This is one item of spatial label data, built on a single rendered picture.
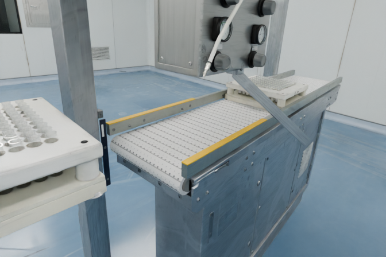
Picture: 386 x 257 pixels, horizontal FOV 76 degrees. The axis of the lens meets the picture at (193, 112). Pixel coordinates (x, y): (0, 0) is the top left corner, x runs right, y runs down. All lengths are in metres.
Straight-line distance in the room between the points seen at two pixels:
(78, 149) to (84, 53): 0.35
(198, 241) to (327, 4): 3.42
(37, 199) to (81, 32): 0.39
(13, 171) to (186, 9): 0.29
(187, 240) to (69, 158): 0.58
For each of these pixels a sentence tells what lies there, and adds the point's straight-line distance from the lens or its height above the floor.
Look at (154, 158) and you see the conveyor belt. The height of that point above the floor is 0.86.
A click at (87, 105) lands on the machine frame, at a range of 0.64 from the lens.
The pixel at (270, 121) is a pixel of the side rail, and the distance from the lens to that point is 0.77.
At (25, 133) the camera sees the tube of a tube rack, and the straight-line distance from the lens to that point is 0.35.
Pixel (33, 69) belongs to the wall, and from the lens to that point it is 5.47.
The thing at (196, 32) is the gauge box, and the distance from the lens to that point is 0.38.
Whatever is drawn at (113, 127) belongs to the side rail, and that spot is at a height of 0.88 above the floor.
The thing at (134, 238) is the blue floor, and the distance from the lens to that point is 1.59.
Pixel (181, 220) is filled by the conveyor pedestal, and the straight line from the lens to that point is 0.80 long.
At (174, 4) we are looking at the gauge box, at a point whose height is 1.17.
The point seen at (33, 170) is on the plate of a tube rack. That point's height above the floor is 1.00.
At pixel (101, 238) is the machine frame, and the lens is 0.86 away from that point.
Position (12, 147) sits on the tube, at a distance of 0.33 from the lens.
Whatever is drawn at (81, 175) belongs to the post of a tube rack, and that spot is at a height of 0.97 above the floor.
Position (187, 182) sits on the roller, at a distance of 0.52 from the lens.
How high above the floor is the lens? 1.15
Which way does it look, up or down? 20 degrees down
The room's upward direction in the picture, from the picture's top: 3 degrees clockwise
